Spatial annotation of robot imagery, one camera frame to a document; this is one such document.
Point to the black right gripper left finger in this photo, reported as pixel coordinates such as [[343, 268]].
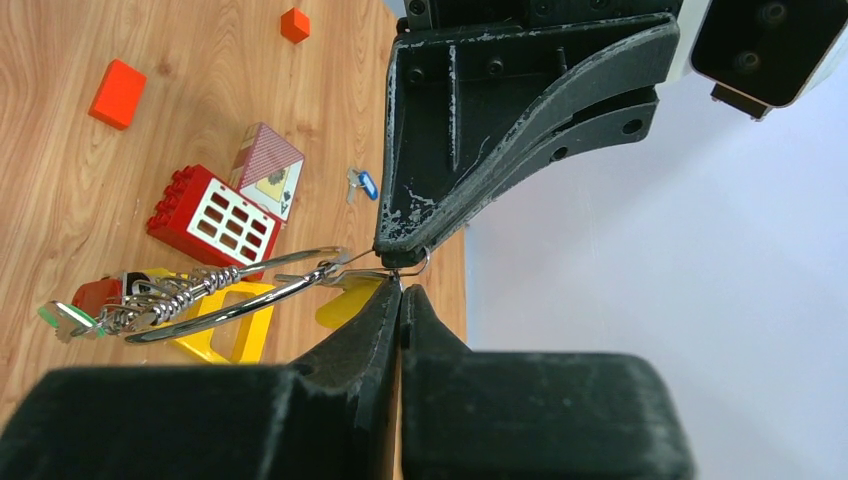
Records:
[[351, 406]]

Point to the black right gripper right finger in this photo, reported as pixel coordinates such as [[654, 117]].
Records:
[[431, 429]]

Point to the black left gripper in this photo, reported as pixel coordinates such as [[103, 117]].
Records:
[[464, 99]]

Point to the large metal keyring with tags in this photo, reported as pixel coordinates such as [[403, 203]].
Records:
[[159, 312]]

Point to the blue tagged key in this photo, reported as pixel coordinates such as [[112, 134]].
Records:
[[360, 180]]

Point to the red window block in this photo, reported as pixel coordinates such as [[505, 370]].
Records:
[[204, 218]]

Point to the small orange cube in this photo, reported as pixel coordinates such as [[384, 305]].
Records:
[[295, 25]]

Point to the small orange-red block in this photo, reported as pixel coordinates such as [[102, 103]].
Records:
[[118, 95]]

